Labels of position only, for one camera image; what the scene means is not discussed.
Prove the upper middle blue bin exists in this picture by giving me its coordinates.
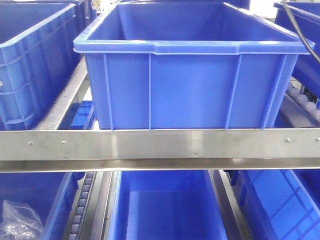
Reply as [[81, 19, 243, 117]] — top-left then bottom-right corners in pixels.
[[74, 1, 308, 130]]

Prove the middle blue plastic bin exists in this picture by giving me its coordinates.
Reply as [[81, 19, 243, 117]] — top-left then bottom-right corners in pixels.
[[107, 170, 228, 240]]

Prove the blue plastic bin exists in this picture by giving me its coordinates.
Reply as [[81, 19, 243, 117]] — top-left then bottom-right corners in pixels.
[[107, 170, 228, 240], [0, 172, 85, 240], [227, 169, 320, 240]]

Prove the roller conveyor track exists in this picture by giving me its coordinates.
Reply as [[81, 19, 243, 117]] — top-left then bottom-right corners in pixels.
[[67, 171, 96, 240]]

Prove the left blue plastic bin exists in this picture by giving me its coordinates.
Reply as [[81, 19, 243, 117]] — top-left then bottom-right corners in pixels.
[[0, 172, 85, 240]]

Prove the upper left blue bin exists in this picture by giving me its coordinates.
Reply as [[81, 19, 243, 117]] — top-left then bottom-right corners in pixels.
[[0, 0, 81, 131]]

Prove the right blue plastic bin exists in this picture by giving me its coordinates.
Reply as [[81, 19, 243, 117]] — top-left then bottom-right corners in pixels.
[[227, 169, 320, 240]]

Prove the clear plastic bag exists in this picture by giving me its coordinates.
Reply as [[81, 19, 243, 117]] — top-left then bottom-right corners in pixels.
[[0, 200, 44, 240]]

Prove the upper stainless shelf rail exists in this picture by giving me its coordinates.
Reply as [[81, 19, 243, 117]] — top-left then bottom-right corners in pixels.
[[0, 128, 320, 173]]

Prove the black cable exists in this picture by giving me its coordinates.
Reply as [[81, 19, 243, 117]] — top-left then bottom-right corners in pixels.
[[282, 0, 320, 63]]

